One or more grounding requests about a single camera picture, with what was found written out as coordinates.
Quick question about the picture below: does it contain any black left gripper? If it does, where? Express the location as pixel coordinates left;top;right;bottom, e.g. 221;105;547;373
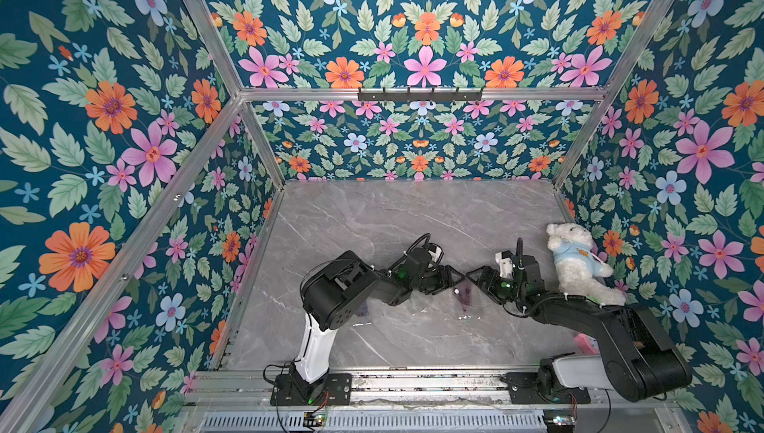
407;266;465;297

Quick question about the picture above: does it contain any purple protractor ruler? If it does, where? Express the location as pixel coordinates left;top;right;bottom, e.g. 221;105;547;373
454;284;473;313

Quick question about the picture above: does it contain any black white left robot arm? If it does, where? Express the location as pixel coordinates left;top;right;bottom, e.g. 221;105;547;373
290;242;466;387

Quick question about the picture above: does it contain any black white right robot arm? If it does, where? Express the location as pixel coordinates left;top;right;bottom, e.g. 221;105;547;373
466;251;692;402

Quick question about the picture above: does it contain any white teddy bear blue shirt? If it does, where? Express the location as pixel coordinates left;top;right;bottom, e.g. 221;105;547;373
546;223;627;306

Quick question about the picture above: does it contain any pink alarm clock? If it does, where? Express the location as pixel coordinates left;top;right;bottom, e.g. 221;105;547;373
574;334;600;355

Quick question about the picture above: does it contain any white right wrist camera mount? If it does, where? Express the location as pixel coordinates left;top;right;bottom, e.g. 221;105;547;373
495;250;517;280

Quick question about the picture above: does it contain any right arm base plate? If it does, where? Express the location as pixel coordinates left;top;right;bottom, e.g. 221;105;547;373
501;369;591;405

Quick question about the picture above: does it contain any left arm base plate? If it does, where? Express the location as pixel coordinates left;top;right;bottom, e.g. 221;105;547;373
270;371;353;407

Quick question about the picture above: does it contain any black hook rail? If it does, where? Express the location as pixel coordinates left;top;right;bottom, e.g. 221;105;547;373
356;88;483;104

